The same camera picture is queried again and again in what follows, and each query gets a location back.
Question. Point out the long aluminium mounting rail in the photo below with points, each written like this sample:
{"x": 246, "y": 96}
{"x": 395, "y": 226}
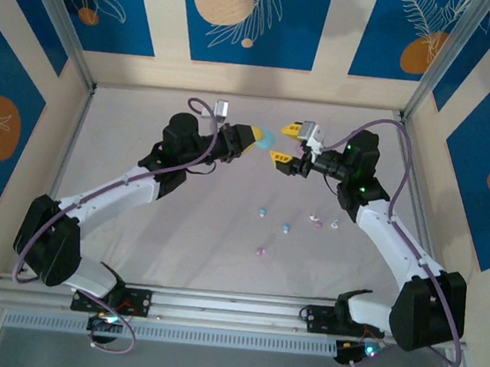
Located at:
{"x": 222, "y": 309}

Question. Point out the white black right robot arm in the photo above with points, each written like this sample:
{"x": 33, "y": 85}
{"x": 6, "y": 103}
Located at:
{"x": 376, "y": 238}

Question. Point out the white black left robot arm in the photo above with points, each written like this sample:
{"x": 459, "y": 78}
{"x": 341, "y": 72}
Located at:
{"x": 115, "y": 197}

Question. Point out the black controller box with LED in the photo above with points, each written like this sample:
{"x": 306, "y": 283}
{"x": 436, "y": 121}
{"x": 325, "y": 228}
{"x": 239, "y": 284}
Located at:
{"x": 345, "y": 356}
{"x": 100, "y": 331}

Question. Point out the aluminium frame post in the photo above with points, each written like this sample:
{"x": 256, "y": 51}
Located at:
{"x": 60, "y": 16}
{"x": 446, "y": 60}

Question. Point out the blue earbud charging case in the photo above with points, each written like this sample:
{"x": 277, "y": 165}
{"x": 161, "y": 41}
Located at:
{"x": 269, "y": 141}

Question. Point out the white table cloth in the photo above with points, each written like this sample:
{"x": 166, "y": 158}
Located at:
{"x": 226, "y": 190}

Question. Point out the aluminium table edge rail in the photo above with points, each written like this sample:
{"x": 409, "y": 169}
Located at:
{"x": 73, "y": 137}
{"x": 420, "y": 212}

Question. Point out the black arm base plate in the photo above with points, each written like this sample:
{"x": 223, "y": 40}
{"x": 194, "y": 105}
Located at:
{"x": 322, "y": 323}
{"x": 137, "y": 294}

